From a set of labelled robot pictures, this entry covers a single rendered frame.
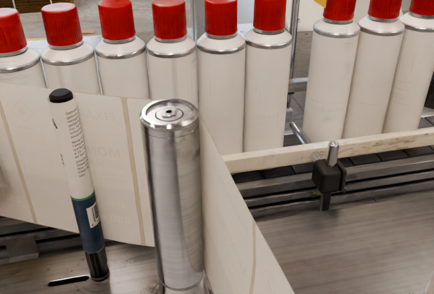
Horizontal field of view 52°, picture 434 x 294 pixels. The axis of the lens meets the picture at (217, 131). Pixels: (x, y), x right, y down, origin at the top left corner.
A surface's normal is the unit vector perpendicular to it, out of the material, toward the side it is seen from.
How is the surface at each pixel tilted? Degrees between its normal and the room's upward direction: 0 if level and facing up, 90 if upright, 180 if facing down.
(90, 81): 90
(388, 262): 0
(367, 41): 90
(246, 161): 90
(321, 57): 90
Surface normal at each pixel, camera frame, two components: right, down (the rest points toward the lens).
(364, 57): -0.75, 0.36
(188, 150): 0.62, 0.41
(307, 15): 0.10, -0.31
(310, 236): 0.00, -0.85
